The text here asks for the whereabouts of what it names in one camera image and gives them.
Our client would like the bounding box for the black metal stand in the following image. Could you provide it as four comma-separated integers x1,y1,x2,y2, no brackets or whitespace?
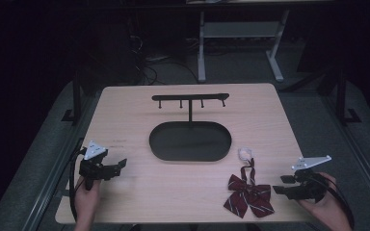
61,71,84,126
333,68,362,127

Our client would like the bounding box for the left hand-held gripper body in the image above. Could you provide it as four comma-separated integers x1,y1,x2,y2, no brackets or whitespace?
78,140,120,191

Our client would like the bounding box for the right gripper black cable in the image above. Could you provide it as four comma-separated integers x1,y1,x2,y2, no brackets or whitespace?
314,175,356,229

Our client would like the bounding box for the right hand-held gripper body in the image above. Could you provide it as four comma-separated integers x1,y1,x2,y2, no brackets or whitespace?
284,155,332,204

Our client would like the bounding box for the person's left hand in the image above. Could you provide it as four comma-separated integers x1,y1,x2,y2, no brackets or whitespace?
73,176,102,231

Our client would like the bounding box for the black hook stand with tray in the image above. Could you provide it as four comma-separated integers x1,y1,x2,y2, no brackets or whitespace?
148,92,232,163

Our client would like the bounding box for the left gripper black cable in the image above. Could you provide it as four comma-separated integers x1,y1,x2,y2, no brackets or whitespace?
68,138,86,222

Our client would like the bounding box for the bundle of floor cables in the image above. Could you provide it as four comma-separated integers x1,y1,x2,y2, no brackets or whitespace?
128,35,200,86

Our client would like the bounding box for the person's right hand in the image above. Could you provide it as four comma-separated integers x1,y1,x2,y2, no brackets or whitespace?
297,171,355,231

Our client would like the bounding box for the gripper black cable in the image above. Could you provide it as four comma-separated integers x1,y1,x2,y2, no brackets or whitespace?
314,175,356,229
68,138,86,222

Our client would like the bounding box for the dark red striped bow tie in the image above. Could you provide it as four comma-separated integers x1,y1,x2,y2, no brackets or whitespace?
223,147,276,219

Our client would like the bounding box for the white metal desk frame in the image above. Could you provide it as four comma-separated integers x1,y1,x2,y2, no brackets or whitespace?
198,9,291,84

